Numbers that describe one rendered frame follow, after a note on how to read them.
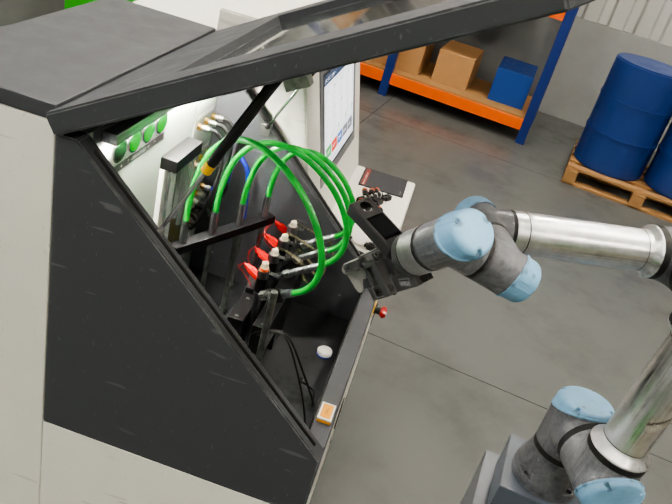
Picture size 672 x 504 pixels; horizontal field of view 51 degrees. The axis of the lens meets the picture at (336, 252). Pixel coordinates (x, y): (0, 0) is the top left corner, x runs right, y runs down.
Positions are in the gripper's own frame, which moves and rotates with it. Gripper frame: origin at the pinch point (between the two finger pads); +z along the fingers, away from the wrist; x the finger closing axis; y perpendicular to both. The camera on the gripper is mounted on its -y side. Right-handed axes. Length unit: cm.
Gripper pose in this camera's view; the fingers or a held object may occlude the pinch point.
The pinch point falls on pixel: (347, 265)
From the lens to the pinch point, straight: 131.0
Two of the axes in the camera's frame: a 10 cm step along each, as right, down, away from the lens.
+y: 4.2, 9.1, 0.1
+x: 7.7, -3.6, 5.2
